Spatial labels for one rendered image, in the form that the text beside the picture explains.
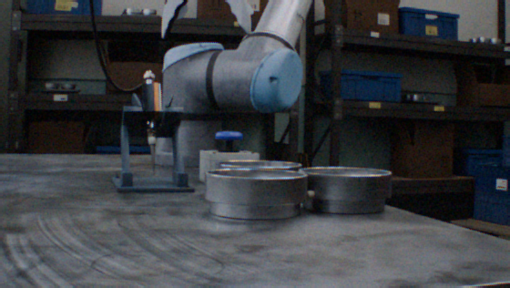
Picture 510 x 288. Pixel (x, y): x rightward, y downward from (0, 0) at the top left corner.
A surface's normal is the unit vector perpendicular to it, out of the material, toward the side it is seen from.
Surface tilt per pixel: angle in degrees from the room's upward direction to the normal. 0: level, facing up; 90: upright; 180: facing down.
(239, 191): 90
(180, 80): 90
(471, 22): 90
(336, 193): 90
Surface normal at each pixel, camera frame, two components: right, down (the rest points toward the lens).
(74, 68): 0.28, 0.05
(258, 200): 0.04, 0.05
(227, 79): -0.41, 0.07
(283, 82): 0.86, 0.14
